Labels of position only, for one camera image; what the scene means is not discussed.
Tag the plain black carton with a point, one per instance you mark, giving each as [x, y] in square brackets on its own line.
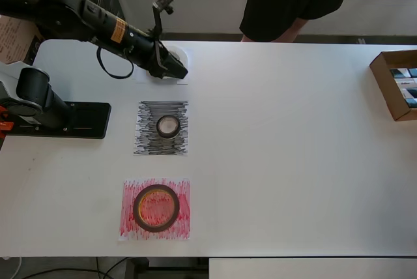
[115, 2]

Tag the small white lettered box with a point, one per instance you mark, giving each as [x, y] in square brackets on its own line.
[405, 82]

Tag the orange clamp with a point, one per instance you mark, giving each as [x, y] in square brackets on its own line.
[5, 126]

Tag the tall GX760A cardboard box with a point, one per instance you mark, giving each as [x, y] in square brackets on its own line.
[13, 41]

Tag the red tape roll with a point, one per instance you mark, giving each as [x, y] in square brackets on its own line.
[135, 209]

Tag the blank white paper sheet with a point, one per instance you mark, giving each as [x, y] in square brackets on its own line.
[140, 80]

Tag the black tape roll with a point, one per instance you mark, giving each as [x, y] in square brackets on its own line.
[167, 136]

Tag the black scribbled paper sheet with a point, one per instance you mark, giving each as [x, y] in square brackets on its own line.
[146, 142]

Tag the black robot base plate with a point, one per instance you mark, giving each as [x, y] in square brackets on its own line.
[91, 122]

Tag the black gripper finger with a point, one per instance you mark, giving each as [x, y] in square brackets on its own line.
[172, 73]
[177, 64]

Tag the white tape roll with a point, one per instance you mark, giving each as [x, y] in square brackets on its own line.
[179, 52]

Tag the red scribbled paper sheet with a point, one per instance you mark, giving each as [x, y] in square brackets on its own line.
[184, 223]

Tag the wrist camera board with bracket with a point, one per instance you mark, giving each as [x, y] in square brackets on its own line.
[164, 0]

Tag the open cardboard tray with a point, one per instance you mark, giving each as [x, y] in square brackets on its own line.
[389, 93]

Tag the black table frame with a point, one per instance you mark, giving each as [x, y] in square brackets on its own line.
[137, 269]

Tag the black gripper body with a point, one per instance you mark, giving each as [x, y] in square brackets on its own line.
[143, 49]

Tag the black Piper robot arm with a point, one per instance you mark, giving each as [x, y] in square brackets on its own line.
[36, 96]

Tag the small black white box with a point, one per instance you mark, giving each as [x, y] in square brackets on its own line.
[410, 93]
[412, 103]
[399, 73]
[413, 72]

